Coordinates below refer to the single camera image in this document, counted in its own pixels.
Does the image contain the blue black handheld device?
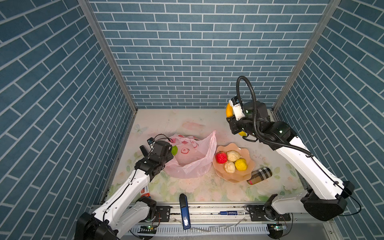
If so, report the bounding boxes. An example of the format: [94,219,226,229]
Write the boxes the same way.
[179,194,191,230]

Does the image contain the yellow fake banana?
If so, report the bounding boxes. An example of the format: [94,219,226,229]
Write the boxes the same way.
[226,101,249,138]

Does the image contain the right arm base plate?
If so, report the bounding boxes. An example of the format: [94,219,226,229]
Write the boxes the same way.
[245,205,292,223]

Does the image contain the red fake strawberry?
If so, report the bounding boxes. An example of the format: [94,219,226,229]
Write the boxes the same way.
[215,152,228,164]

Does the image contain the white slotted cable duct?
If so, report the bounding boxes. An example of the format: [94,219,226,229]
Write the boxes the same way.
[128,224,270,237]

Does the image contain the yellow fake lemon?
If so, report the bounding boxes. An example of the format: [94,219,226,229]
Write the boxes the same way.
[235,159,248,171]

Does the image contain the pink plastic bag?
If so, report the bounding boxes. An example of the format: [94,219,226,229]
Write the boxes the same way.
[164,131,217,179]

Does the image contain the beige fake garlic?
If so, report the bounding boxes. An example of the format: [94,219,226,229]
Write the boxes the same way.
[224,161,236,174]
[226,151,241,162]

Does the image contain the pink scalloped bowl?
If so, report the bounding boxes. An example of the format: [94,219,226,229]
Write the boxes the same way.
[213,143,256,184]

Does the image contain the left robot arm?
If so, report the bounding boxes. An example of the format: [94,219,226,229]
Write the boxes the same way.
[74,141,174,240]

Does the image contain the green fake lime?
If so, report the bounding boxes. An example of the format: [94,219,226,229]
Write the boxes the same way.
[171,146,178,156]

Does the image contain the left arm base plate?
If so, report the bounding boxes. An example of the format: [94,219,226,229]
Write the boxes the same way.
[150,206,172,223]

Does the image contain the red white blue tube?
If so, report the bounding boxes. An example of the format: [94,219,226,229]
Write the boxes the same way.
[140,186,151,198]

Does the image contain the blue marker pen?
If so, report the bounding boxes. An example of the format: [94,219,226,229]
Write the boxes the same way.
[219,211,246,216]

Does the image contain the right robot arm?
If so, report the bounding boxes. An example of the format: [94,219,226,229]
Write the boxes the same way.
[226,97,355,222]

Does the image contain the aluminium front rail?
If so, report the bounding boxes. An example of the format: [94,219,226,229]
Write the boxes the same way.
[85,202,335,226]

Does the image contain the plaid cylindrical can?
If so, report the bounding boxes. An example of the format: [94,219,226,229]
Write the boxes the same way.
[247,167,273,185]

